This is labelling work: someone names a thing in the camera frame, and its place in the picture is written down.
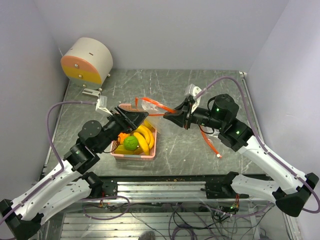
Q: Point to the green round toy fruit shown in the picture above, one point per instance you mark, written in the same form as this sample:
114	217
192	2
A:
131	143

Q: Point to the clear zip bag red zipper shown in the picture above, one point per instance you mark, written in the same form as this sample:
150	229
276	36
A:
156	112

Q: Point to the white metal latch piece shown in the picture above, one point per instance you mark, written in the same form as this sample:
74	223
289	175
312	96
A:
91	92

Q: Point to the pink plastic basket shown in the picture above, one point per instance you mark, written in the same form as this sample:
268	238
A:
138	153

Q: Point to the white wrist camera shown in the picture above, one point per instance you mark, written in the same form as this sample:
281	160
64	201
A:
101	106
192	90

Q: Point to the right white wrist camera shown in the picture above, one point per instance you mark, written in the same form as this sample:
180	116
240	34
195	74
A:
192	90

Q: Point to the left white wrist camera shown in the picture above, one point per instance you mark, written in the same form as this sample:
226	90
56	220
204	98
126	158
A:
101	106

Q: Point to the orange toy fruit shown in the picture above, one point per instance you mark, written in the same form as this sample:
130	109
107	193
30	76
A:
122	136

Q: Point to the yellow starfruit slice toy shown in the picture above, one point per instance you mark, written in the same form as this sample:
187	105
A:
121	150

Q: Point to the yellow toy banana bunch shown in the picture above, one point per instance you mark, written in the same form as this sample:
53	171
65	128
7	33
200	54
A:
145	139

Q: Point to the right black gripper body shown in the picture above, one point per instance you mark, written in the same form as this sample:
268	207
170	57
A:
190	117

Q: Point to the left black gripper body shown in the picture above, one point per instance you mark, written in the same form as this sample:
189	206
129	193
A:
114	125

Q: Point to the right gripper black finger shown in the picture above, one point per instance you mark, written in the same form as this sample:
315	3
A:
178	118
182	109

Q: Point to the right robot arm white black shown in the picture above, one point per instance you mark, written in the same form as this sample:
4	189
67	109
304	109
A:
289	189

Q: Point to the round cream drawer box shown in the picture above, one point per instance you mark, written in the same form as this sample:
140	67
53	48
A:
87	63

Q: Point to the aluminium mounting rail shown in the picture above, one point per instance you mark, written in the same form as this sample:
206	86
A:
164	190

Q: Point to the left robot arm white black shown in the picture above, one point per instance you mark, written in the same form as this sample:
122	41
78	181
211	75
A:
25	214

